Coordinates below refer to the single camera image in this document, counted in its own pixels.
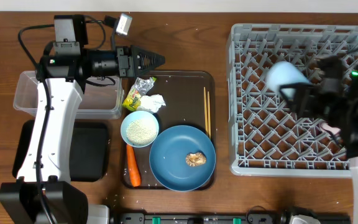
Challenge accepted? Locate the pink plastic cup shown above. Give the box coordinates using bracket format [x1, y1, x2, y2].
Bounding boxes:
[319, 121, 341, 135]

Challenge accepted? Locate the white tissue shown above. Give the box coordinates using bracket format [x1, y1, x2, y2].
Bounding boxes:
[136, 95, 166, 113]

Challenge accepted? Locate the light blue rice bowl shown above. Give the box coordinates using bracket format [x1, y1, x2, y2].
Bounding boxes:
[120, 111, 159, 147]

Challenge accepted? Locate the golden brown food scrap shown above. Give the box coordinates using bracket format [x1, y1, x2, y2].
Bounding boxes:
[185, 152, 206, 167]

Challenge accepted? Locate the clear plastic waste bin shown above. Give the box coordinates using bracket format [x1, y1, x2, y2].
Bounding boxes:
[13, 71, 125, 119]

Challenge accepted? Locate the yellow silver snack wrapper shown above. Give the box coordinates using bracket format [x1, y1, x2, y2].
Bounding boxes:
[122, 77, 156, 111]

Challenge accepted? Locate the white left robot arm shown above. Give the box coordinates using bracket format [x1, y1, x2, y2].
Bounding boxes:
[0, 14, 165, 223]

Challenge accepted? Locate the light blue plastic cup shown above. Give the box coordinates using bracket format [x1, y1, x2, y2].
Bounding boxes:
[265, 61, 310, 94]

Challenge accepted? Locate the black waste tray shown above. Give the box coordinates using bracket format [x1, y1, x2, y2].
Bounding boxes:
[12, 120, 109, 182]

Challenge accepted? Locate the orange carrot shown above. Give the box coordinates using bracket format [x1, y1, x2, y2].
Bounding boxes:
[126, 144, 141, 187]

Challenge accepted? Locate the grey plastic dishwasher rack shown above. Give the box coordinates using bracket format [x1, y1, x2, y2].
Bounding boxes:
[226, 24, 358, 178]

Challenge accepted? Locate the dark blue plate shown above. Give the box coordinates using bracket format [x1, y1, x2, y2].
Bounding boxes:
[149, 125, 216, 192]

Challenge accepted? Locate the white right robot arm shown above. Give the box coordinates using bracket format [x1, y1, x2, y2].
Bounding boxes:
[267, 56, 358, 223]

